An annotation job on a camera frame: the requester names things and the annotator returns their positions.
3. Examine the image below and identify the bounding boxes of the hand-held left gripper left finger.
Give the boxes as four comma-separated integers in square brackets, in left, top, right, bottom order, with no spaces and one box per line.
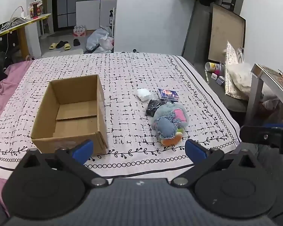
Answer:
[13,139,109,189]

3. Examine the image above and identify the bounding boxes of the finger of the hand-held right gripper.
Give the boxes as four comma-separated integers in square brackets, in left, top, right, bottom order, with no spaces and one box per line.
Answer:
[239,124,283,155]

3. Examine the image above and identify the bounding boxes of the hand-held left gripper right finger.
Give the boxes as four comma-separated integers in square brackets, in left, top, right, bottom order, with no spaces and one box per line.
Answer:
[171,139,271,189]

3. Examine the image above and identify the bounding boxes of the brown cardboard box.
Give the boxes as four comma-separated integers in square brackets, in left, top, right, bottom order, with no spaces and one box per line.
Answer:
[31,74,108,156]

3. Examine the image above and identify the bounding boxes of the grey blue plush toy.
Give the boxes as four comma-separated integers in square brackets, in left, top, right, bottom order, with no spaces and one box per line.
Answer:
[151,103,190,146]

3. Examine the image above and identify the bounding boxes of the black items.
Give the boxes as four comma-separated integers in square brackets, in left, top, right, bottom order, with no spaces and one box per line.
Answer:
[145,94,167,117]

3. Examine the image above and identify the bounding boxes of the blue printed tissue pack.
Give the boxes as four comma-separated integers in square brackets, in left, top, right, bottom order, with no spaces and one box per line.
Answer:
[158,89,180,102]

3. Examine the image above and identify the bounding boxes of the grey side table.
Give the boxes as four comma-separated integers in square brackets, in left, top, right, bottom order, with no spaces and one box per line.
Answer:
[246,63,283,126]

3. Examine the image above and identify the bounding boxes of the patterned clear plastic bag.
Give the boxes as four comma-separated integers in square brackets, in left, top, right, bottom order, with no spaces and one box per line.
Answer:
[224,41,253,100]

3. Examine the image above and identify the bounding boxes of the white tissue pack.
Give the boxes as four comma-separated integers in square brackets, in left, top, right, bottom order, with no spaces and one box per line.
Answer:
[137,88,151,102]

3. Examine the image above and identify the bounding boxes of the yellow white can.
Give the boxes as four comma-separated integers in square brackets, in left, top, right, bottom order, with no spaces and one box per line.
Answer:
[205,62,221,73]

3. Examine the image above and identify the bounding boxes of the black patterned white bed blanket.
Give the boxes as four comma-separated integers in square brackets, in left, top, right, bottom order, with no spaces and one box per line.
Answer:
[0,52,241,182]

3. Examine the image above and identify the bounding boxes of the white floor mat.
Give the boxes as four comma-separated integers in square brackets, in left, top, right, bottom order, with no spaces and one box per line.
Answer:
[42,49,84,58]

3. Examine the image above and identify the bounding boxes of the pink bed sheet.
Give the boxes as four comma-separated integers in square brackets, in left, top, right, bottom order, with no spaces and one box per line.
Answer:
[0,60,35,217]

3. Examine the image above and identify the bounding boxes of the black framed wooden board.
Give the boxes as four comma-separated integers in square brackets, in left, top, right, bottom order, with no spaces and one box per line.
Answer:
[208,2,246,64]

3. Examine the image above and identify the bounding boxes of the white plastic bag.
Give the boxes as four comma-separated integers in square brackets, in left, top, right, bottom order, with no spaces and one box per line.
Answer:
[93,36,115,53]

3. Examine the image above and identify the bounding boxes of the grey plastic bag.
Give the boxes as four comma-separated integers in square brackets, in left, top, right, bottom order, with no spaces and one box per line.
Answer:
[86,26,113,51]

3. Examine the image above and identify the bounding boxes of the dark grey panel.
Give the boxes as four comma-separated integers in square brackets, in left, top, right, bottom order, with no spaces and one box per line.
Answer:
[181,0,213,60]

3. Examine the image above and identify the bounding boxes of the pack of water bottles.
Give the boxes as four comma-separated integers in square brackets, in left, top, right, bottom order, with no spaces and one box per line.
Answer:
[73,25,87,37]

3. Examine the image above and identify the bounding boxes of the black white dotted cloth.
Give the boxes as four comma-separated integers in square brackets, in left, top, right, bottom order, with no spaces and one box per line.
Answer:
[0,29,21,59]

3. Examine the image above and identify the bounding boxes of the white cabinet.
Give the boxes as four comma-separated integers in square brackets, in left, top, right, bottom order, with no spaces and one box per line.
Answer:
[75,0,117,28]

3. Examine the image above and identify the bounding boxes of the yellow edged ironing board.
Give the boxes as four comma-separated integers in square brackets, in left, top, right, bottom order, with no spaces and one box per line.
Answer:
[0,13,52,40]

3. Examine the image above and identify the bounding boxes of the dark glass door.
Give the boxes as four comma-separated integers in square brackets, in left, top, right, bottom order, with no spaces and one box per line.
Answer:
[52,0,78,29]

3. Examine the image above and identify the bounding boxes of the red snack bags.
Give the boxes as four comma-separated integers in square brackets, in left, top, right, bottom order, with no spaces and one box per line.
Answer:
[29,0,43,19]

